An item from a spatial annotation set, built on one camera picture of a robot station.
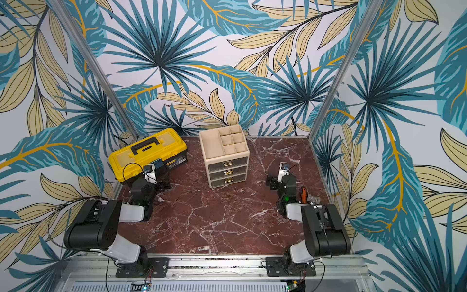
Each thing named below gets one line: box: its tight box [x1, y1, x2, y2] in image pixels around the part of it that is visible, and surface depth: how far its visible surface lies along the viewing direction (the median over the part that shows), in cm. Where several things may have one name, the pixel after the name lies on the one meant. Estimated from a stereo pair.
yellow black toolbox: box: [108, 128, 189, 184], surface depth 92 cm
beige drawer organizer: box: [198, 124, 250, 189], surface depth 85 cm
